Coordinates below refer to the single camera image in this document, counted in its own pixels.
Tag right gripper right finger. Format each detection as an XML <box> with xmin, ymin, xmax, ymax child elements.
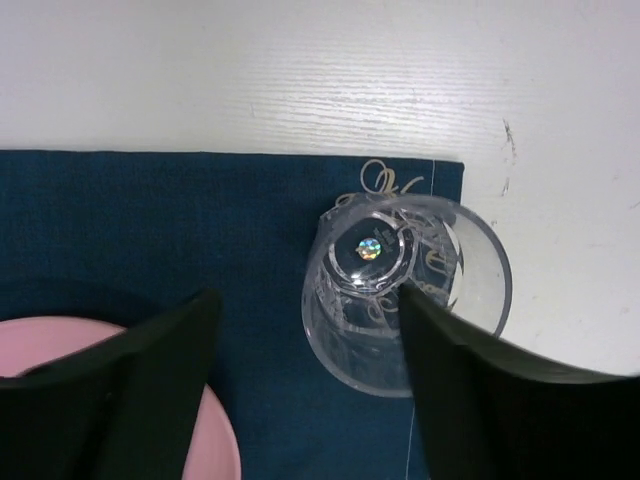
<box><xmin>399</xmin><ymin>285</ymin><xmax>639</xmax><ymax>480</ymax></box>

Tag clear drinking glass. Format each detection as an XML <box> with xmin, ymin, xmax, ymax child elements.
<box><xmin>301</xmin><ymin>193</ymin><xmax>513</xmax><ymax>398</ymax></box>

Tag navy blue placemat cloth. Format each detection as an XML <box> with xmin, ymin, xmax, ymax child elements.
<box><xmin>1</xmin><ymin>150</ymin><xmax>464</xmax><ymax>479</ymax></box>

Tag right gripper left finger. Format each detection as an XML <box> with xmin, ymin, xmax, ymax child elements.
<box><xmin>1</xmin><ymin>289</ymin><xmax>222</xmax><ymax>479</ymax></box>

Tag pink plastic plate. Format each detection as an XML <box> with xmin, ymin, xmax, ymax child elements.
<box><xmin>1</xmin><ymin>316</ymin><xmax>242</xmax><ymax>480</ymax></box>

